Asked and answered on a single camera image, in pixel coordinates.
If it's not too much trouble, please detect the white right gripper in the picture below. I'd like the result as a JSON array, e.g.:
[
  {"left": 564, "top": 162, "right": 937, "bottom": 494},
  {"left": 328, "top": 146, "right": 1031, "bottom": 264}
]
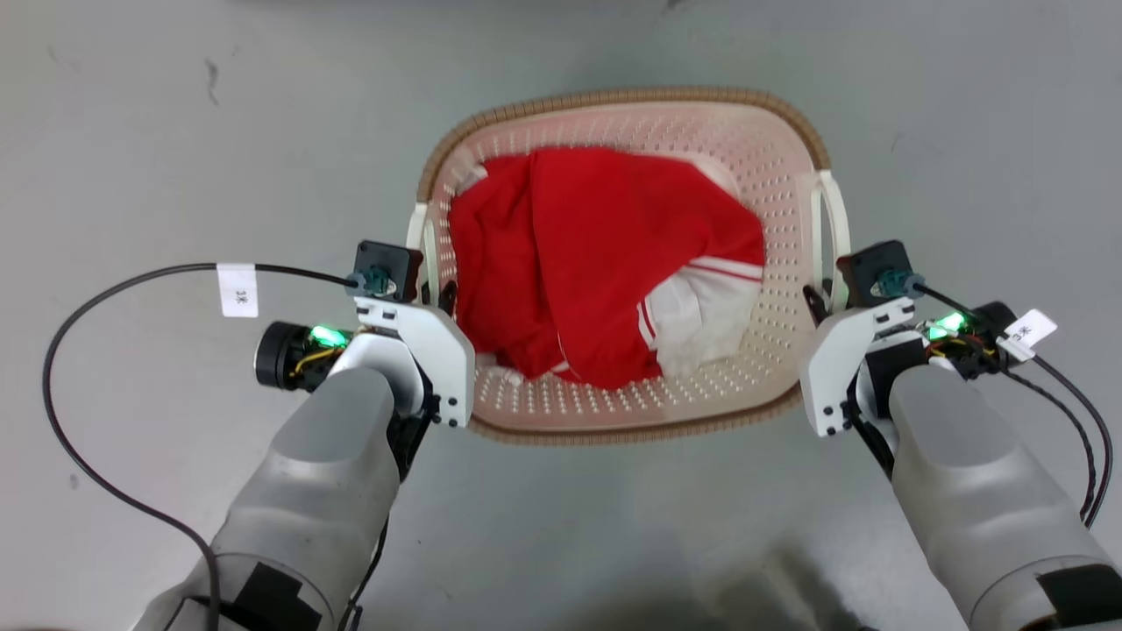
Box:
[{"left": 799, "top": 284, "right": 918, "bottom": 438}]

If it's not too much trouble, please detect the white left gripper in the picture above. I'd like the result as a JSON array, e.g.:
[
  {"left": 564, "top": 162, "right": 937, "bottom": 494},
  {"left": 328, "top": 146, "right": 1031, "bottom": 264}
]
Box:
[{"left": 352, "top": 280, "right": 477, "bottom": 429}]

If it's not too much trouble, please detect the pink laundry basket brown rim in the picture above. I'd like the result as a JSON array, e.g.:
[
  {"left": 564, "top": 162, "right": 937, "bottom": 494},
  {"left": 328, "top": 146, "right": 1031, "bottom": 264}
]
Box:
[{"left": 406, "top": 86, "right": 852, "bottom": 446}]

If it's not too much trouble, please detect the red garment with white stripes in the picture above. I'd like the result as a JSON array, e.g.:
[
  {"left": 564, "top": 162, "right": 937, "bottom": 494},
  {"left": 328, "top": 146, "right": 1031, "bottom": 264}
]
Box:
[{"left": 447, "top": 147, "right": 767, "bottom": 392}]

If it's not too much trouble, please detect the white paper cable tag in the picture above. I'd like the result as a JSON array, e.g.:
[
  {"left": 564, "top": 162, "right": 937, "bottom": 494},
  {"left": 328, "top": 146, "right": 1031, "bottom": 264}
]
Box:
[
  {"left": 998, "top": 308, "right": 1059, "bottom": 363},
  {"left": 216, "top": 262, "right": 260, "bottom": 319}
]

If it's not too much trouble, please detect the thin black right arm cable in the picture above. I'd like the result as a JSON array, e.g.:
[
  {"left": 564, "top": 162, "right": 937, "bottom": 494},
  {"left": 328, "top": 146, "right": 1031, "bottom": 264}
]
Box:
[{"left": 999, "top": 366, "right": 1099, "bottom": 520}]

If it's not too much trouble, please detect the black right camera cable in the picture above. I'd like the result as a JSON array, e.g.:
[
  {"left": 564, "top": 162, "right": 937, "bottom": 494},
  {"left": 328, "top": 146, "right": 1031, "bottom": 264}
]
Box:
[{"left": 910, "top": 279, "right": 1114, "bottom": 529}]

